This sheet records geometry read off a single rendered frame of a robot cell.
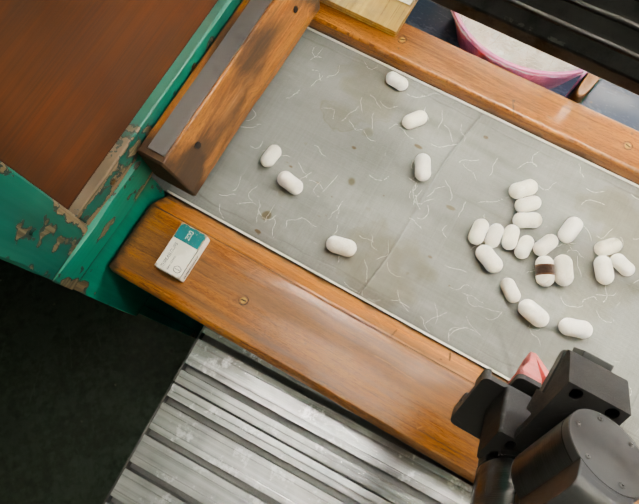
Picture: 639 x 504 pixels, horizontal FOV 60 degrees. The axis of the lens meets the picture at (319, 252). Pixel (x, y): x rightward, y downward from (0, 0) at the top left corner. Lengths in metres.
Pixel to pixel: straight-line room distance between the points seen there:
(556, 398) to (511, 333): 0.29
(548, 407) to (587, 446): 0.05
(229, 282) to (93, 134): 0.22
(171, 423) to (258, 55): 0.47
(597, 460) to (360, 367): 0.32
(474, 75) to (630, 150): 0.21
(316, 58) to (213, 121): 0.21
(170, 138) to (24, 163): 0.16
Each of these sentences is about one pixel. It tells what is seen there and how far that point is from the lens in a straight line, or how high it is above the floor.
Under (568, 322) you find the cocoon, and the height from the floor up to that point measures 0.76.
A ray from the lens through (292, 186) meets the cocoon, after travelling 0.69.
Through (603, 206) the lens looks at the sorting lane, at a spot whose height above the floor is 0.74.
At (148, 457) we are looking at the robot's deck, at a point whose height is 0.67.
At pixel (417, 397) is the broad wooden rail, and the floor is 0.76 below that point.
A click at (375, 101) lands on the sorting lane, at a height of 0.74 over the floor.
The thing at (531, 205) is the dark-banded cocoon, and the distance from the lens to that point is 0.72.
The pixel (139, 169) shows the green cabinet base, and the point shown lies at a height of 0.83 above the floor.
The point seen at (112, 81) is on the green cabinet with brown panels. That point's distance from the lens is 0.58.
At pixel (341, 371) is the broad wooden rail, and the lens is 0.63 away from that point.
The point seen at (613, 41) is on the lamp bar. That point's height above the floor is 1.07.
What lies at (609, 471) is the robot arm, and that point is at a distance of 0.38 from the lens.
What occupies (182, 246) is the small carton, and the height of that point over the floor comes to 0.79.
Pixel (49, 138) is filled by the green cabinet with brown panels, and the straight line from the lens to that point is 0.55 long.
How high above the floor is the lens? 1.40
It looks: 75 degrees down
